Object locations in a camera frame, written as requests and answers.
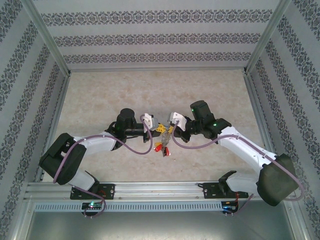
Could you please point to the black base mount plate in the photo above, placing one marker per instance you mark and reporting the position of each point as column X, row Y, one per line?
column 107, row 191
column 212, row 191

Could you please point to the yellow cap key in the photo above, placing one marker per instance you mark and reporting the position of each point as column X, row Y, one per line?
column 158, row 144

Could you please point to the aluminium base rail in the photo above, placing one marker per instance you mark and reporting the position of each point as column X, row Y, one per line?
column 160, row 190

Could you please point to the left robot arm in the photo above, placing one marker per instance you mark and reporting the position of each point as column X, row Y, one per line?
column 62, row 157

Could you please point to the red cap key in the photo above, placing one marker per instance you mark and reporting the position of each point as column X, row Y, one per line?
column 157, row 149
column 167, row 151

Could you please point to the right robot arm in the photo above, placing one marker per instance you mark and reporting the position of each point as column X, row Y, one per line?
column 277, row 180

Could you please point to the aluminium corner post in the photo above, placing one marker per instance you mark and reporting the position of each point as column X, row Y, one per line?
column 267, row 37
column 47, row 37

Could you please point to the aluminium side beam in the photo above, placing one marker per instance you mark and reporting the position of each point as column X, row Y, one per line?
column 56, row 112
column 257, row 107

